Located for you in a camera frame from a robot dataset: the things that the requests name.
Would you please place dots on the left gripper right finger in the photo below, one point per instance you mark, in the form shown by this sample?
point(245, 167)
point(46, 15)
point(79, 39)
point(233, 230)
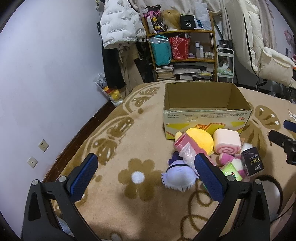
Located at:
point(252, 222)

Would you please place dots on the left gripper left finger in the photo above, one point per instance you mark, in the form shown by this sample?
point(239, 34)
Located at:
point(40, 221)

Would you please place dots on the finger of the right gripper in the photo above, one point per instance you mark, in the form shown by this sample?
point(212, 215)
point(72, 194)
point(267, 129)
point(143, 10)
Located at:
point(286, 143)
point(289, 126)

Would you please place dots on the black Face tissue pack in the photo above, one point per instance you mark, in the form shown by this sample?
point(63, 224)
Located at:
point(253, 163)

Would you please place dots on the green tissue pack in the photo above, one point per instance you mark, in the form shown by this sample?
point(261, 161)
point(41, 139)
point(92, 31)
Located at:
point(229, 170)

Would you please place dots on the pink swiss roll plush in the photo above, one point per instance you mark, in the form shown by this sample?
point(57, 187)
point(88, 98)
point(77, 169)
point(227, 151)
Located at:
point(226, 141)

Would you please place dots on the white purple plush doll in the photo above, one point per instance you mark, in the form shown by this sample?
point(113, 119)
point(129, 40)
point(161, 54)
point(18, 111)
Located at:
point(178, 176)

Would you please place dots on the pink packaged soft item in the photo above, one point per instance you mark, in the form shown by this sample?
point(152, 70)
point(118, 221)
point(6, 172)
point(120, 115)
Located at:
point(188, 154)

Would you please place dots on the yellow plush toy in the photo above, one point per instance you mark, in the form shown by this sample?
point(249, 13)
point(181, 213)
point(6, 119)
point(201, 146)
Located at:
point(200, 140)

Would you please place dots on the pink white plush bunny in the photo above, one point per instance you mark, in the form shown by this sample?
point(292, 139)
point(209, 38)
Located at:
point(236, 162)

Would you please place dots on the cardboard box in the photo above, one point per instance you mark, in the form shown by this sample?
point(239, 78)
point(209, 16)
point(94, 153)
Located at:
point(205, 105)

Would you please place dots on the white trolley cart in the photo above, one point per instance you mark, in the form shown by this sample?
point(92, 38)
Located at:
point(225, 64)

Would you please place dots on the wooden shelf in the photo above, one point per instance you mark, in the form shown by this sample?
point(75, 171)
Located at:
point(202, 47)

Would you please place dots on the red bag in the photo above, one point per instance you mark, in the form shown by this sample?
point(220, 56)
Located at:
point(179, 47)

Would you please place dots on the stack of books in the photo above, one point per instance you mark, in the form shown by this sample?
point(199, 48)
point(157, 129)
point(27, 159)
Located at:
point(165, 72)

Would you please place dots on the black box marked 40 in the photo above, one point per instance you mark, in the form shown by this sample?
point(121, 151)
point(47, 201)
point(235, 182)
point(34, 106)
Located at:
point(187, 22)

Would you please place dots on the plastic bag of toys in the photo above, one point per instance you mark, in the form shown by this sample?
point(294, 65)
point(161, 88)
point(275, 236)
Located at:
point(112, 94)

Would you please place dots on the teal bag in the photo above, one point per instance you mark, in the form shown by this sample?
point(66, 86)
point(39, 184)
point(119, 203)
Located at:
point(161, 50)

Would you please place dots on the blonde wig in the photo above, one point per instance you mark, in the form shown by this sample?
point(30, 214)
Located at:
point(171, 19)

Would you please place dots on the beige coat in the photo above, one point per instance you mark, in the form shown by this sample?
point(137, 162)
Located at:
point(130, 73)

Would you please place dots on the white puffer jacket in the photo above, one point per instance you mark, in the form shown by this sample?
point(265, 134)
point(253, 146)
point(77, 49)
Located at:
point(120, 25)

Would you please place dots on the wall socket lower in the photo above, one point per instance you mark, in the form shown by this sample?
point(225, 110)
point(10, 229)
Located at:
point(32, 162)

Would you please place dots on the wall socket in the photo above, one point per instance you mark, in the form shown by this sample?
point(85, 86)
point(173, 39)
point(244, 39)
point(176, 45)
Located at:
point(32, 162)
point(43, 145)

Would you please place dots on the wall socket upper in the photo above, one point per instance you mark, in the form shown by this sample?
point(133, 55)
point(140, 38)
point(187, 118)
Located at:
point(43, 145)

